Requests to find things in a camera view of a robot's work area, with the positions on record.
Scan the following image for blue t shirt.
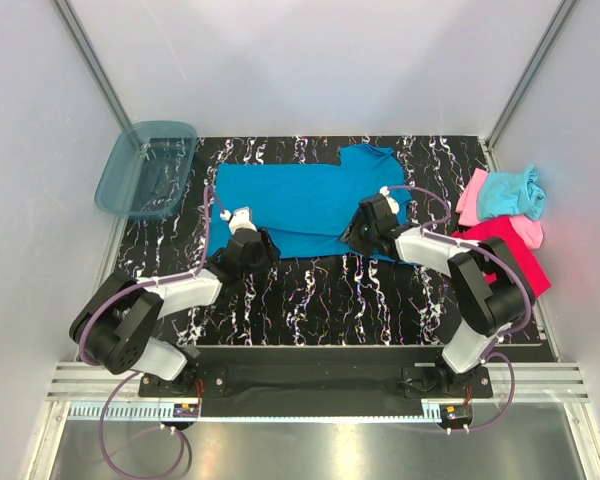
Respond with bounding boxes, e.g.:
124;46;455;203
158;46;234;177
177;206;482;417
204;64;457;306
215;144;405;259

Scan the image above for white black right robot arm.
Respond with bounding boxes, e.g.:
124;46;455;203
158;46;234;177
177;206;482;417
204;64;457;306
342;193;535;397

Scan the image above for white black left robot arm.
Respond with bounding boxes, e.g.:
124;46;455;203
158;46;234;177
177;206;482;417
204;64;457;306
69;228;280;396

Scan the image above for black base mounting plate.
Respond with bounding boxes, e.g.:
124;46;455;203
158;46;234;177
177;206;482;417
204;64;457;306
139;346;493;422

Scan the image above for magenta t shirt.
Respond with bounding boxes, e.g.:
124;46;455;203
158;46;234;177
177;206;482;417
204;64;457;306
452;217;551;298

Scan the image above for teal transparent plastic bin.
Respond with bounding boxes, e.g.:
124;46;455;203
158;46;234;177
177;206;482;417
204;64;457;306
94;120;198;221

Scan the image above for cyan t shirt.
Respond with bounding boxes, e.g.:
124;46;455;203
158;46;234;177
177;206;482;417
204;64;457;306
477;165;546;221

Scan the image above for light pink t shirt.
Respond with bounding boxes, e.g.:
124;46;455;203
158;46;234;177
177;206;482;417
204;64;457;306
455;167;545;250

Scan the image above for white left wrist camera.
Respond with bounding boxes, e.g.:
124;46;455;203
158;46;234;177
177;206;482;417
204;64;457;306
220;207;257;234

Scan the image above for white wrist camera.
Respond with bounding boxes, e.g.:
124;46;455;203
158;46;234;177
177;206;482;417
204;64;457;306
220;207;257;234
379;186;400;215

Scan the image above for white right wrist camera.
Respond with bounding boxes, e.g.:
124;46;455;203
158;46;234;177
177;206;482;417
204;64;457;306
379;186;400;215

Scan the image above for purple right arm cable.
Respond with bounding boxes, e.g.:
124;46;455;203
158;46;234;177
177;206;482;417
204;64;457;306
379;184;536;435

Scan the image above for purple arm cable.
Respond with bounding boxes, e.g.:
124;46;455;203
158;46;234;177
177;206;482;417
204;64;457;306
77;184;231;476
379;184;536;435

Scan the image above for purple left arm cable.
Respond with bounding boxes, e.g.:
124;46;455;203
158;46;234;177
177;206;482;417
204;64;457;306
77;184;231;476

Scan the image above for right aluminium frame post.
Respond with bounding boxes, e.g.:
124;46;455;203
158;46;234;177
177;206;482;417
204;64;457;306
485;0;580;151

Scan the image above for aluminium frame post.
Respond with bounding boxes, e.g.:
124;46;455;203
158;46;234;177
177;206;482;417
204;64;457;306
485;0;580;151
51;0;131;129

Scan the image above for left aluminium frame post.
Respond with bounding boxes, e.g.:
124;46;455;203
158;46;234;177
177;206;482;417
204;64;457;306
51;0;131;129

